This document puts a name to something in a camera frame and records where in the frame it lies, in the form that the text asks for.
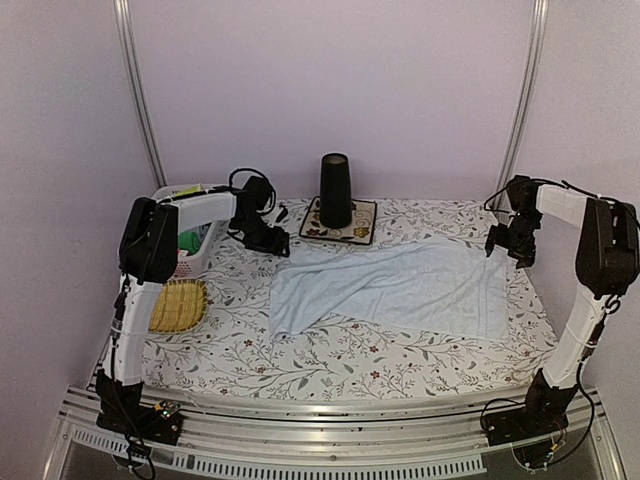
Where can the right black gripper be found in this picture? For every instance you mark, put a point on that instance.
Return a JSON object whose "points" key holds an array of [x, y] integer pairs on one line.
{"points": [[498, 237]]}

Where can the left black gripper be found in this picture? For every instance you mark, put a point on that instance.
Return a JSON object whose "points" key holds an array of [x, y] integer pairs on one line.
{"points": [[276, 244]]}

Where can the light blue towel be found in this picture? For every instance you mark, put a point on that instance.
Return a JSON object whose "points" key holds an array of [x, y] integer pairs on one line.
{"points": [[439, 286]]}

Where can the yellow-green patterned towel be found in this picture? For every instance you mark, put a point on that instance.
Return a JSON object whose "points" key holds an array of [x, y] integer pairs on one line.
{"points": [[189, 191]]}

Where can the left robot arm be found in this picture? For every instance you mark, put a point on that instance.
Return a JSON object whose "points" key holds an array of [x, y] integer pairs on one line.
{"points": [[148, 258]]}

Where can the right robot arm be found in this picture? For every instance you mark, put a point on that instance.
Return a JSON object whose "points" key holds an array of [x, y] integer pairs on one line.
{"points": [[606, 265]]}

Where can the green rolled towel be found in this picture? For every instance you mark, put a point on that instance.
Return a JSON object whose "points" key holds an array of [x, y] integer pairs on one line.
{"points": [[190, 241]]}

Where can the white plastic basket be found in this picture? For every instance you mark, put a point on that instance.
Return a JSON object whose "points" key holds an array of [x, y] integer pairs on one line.
{"points": [[189, 266]]}

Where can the black tall cup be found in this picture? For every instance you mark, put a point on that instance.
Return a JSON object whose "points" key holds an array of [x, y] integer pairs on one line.
{"points": [[335, 191]]}

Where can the woven bamboo tray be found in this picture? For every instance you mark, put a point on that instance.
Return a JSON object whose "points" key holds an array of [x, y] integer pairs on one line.
{"points": [[180, 307]]}

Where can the right aluminium post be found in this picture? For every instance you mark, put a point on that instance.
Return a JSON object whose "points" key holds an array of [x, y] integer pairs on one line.
{"points": [[527, 88]]}

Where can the aluminium post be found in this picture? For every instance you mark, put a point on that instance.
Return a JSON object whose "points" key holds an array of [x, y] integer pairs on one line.
{"points": [[527, 88], [124, 24]]}

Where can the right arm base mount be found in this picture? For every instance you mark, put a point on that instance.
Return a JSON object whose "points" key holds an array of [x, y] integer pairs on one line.
{"points": [[522, 423]]}

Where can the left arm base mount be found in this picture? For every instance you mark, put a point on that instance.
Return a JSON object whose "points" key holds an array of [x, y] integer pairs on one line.
{"points": [[161, 423]]}

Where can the aluminium front rail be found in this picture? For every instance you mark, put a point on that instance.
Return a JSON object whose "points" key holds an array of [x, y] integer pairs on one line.
{"points": [[228, 437]]}

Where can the left aluminium post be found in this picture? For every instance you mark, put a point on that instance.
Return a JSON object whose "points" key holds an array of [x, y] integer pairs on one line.
{"points": [[124, 24]]}

